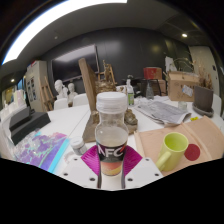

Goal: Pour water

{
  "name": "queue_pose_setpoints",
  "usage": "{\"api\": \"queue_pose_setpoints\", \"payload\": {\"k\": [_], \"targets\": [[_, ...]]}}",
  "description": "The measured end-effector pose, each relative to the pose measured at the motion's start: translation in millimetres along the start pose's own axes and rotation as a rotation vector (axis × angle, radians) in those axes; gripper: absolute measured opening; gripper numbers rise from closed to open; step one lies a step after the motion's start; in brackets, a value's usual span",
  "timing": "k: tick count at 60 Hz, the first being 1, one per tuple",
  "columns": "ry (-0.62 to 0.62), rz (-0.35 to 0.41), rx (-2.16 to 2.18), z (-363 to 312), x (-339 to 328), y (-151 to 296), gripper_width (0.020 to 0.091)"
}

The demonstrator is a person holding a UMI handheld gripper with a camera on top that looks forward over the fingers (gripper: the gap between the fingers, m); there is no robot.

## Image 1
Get long ceiling light strip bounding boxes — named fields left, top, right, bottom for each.
left=1, top=0, right=129, bottom=66

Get yellow-green ceramic mug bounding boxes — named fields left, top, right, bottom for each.
left=155, top=131, right=190, bottom=173

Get white plaster bust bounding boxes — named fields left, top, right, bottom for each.
left=54, top=79, right=69, bottom=100
left=67, top=82, right=79, bottom=104

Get grey newspaper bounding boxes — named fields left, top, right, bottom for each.
left=133, top=96, right=193, bottom=126

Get pale tall cabinet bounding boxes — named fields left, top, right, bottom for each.
left=24, top=59, right=49, bottom=113

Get wooden easel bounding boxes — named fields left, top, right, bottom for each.
left=98, top=59, right=118, bottom=84
left=39, top=75, right=56, bottom=112

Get black flat boxes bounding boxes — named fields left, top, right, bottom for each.
left=9, top=105, right=52, bottom=146

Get iridescent colourful sheet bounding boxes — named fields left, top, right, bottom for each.
left=11, top=130, right=71, bottom=174

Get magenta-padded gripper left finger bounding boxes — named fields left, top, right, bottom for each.
left=60, top=144, right=103, bottom=190

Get dark glass flask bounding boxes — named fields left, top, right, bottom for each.
left=145, top=80, right=155, bottom=100

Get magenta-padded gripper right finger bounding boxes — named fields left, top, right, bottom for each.
left=121, top=144, right=164, bottom=190

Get grey plant saucer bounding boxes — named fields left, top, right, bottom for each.
left=192, top=103, right=215, bottom=118

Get red box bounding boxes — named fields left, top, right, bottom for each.
left=143, top=66, right=163, bottom=81

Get small jar white lid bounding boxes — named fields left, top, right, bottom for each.
left=69, top=135, right=88, bottom=156

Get clear drink bottle white cap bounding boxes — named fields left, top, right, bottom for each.
left=94, top=91, right=130, bottom=177

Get brown cardboard box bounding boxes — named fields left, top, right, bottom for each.
left=167, top=70, right=201, bottom=103

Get white spray bottle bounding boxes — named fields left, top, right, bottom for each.
left=125, top=78, right=135, bottom=107

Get black wall screen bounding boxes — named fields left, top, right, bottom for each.
left=50, top=43, right=100, bottom=83

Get white chair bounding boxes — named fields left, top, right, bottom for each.
left=53, top=97, right=70, bottom=111
left=72, top=93, right=90, bottom=108

